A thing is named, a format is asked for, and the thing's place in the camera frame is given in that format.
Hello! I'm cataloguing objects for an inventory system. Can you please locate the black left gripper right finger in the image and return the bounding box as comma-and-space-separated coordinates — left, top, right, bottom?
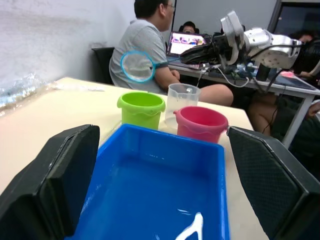
227, 126, 320, 240

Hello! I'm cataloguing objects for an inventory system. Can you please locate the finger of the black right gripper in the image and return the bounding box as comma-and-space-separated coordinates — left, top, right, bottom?
179, 52, 217, 66
183, 42, 216, 56

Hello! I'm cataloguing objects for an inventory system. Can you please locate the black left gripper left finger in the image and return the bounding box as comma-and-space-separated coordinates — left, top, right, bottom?
0, 124, 101, 240

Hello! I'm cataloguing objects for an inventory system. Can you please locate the blue round fish net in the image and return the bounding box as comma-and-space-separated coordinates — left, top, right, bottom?
120, 48, 183, 83

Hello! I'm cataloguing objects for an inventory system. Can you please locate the clear plastic measuring cup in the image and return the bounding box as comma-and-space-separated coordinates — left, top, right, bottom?
164, 83, 202, 129

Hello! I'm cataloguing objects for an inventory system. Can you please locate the black cup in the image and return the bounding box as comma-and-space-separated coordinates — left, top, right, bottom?
256, 62, 270, 82

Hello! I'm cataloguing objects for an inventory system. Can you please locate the pink plastic bucket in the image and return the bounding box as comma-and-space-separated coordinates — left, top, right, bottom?
173, 105, 229, 145

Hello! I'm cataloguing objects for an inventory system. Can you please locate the green plastic bucket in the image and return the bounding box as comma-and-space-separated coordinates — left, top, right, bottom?
116, 91, 166, 131

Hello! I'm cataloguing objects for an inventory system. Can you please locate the blue plastic tub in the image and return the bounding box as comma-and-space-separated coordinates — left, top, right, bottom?
65, 123, 231, 240

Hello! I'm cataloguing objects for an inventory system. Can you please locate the open laptop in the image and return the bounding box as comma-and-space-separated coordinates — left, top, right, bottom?
165, 31, 209, 58

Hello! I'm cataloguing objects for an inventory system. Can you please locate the person with black hair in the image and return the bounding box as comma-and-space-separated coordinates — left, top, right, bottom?
178, 21, 201, 35

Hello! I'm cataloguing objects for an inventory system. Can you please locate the person in grey shirt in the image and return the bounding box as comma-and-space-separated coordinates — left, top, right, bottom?
109, 0, 235, 107

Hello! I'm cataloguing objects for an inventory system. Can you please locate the seated person with bare legs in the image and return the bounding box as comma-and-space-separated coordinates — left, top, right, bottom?
247, 92, 320, 181

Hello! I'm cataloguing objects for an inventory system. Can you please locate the tablet with pink item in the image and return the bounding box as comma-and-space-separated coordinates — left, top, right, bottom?
274, 71, 316, 90

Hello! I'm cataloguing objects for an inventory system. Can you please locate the grey desk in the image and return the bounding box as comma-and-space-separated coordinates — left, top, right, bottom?
167, 61, 320, 151

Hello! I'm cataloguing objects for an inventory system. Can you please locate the black office chair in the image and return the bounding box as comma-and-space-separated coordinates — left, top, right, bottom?
91, 46, 116, 86

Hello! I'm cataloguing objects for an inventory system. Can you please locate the clear crinkled plastic sheet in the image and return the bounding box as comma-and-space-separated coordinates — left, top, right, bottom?
0, 71, 60, 112

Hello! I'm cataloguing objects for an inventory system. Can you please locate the white flat plastic bag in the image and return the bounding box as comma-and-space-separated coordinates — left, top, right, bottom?
53, 83, 106, 93

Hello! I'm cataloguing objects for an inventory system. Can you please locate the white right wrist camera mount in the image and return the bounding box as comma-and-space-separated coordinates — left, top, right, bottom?
219, 10, 247, 64

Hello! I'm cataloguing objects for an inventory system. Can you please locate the white hanging cable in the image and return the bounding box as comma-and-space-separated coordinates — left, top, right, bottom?
216, 65, 251, 88

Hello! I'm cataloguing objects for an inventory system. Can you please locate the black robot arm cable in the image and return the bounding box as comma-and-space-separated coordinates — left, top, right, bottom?
249, 41, 304, 60

